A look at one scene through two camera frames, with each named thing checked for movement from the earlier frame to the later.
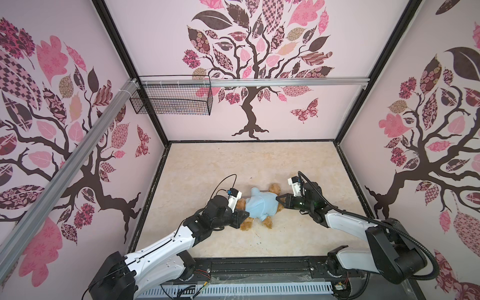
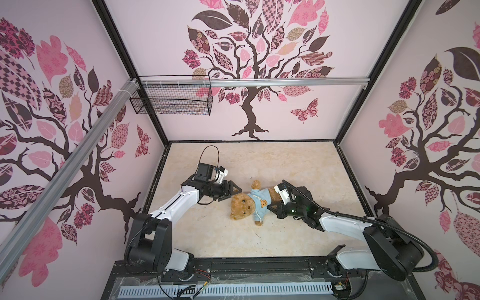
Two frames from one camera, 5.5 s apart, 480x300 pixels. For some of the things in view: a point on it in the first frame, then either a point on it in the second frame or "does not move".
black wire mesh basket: (175, 100) does not move
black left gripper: (237, 215) → (225, 192)
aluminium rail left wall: (14, 245) does not move
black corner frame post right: (406, 16) does not move
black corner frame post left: (120, 45) does not move
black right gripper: (289, 203) → (279, 210)
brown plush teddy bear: (247, 223) → (242, 205)
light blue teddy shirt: (261, 204) does not move
